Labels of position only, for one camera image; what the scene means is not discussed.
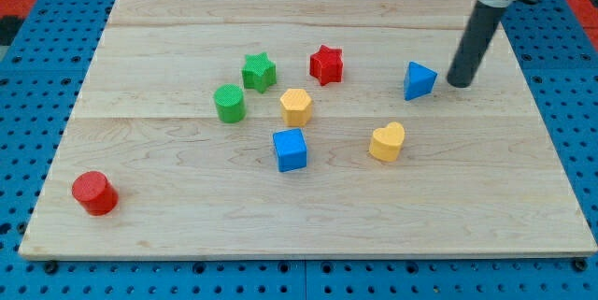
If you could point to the blue cube block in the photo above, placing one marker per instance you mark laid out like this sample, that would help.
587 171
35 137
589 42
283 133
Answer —
290 149

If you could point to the yellow hexagon block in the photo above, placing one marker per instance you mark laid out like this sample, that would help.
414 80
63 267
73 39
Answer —
296 107

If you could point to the yellow heart block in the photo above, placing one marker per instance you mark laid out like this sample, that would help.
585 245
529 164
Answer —
386 142

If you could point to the green cylinder block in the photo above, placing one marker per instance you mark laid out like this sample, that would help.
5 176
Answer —
229 103

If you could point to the red cylinder block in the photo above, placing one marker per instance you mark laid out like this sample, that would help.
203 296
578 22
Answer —
94 192

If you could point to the blue triangle block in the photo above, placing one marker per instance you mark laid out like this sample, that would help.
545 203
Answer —
419 81

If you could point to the red star block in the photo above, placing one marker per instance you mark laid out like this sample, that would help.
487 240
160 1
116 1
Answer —
326 65

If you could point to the green star block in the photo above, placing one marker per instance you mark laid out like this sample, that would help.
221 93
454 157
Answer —
259 72

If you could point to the wooden board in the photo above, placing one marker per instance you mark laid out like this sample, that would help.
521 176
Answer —
477 176

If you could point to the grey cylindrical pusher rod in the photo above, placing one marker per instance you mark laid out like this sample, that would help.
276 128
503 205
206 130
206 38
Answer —
474 43

